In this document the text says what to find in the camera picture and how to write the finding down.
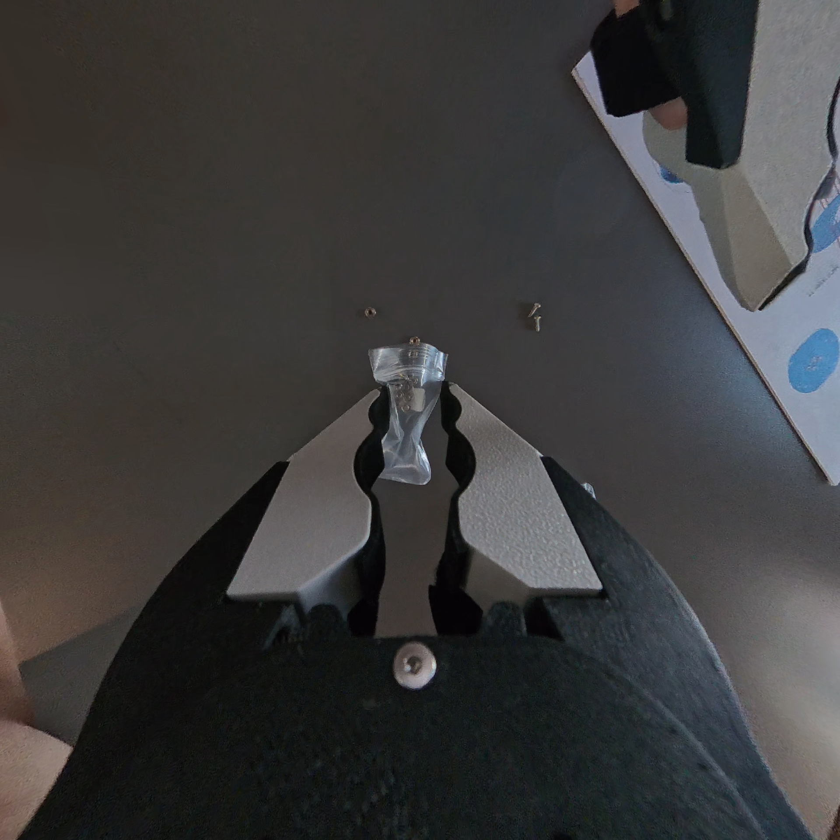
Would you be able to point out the person's left hand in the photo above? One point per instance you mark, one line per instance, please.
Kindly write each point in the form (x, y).
(669, 117)

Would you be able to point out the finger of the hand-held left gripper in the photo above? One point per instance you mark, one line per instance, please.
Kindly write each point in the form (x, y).
(768, 197)

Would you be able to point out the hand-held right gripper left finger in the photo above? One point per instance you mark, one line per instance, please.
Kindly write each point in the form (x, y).
(302, 525)

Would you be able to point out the small clear plastic bag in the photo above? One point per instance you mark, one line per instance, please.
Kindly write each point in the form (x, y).
(407, 420)

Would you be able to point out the dark grey desk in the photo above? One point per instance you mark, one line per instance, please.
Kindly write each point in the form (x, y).
(262, 197)

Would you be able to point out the assembly guide booklet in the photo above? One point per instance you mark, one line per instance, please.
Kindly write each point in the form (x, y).
(754, 367)

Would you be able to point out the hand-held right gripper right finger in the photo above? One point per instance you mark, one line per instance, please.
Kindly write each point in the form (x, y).
(525, 525)

